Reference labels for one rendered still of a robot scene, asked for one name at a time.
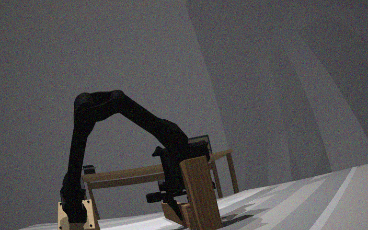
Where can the brown wooden post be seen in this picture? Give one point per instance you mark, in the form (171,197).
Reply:
(201,194)

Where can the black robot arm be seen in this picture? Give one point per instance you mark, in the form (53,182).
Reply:
(97,106)

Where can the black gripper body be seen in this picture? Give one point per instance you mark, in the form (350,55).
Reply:
(175,182)

